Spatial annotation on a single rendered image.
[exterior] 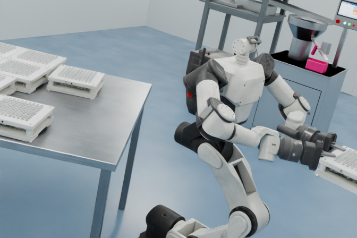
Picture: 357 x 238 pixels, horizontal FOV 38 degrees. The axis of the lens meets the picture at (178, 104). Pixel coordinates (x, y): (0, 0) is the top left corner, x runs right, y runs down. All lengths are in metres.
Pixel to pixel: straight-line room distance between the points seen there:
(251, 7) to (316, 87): 1.51
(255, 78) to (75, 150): 0.82
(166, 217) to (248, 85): 0.85
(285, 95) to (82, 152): 1.01
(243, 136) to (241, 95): 0.32
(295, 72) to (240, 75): 2.51
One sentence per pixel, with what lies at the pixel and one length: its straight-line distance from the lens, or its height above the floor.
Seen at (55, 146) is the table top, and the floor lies 0.83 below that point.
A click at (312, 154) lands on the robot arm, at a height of 1.01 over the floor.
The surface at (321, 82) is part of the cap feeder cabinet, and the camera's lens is 4.65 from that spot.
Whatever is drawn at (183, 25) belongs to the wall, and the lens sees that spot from 8.37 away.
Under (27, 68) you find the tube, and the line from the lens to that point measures 2.75.
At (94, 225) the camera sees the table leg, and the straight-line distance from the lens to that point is 2.24.
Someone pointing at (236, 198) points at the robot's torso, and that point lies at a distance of 2.41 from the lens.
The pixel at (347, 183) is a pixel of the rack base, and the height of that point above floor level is 0.97.
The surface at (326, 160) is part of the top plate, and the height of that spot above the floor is 1.01.
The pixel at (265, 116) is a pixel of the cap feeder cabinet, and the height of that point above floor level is 0.23.
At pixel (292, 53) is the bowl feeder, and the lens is 4.95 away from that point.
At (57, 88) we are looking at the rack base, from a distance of 2.70.
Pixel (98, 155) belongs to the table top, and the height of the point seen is 0.83.
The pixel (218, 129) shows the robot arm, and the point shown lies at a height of 1.07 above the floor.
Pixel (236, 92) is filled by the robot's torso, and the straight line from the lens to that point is 2.22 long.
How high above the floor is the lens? 1.76
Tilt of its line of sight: 19 degrees down
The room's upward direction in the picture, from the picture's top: 12 degrees clockwise
